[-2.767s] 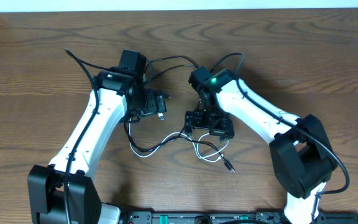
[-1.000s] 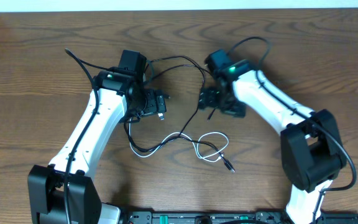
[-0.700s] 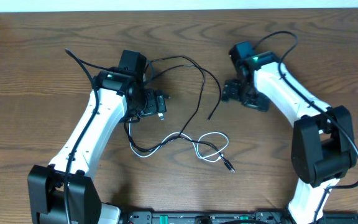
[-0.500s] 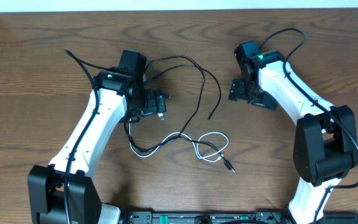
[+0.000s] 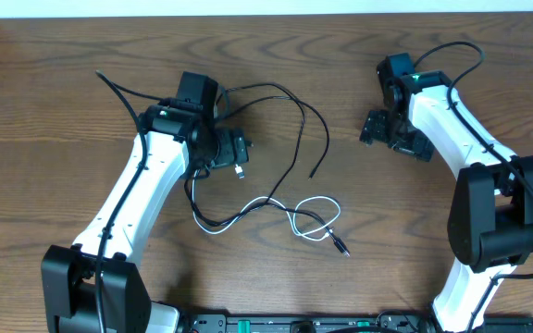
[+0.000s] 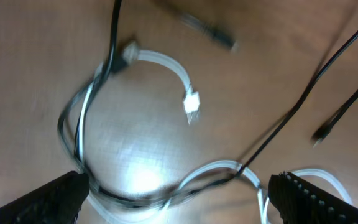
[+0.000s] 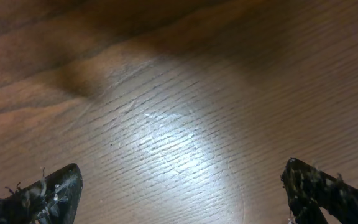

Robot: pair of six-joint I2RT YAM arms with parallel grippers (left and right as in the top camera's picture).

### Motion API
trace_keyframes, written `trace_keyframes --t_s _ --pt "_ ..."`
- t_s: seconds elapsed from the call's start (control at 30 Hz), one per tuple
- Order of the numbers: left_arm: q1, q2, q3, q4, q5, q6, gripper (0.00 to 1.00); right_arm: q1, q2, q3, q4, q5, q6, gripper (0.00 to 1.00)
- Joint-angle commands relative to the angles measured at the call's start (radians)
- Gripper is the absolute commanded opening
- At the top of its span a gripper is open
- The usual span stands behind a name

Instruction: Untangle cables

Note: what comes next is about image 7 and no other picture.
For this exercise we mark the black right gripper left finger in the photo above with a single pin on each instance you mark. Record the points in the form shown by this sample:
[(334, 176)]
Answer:
[(53, 199)]

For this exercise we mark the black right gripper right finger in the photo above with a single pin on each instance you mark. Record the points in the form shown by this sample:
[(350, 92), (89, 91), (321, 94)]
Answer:
[(309, 190)]

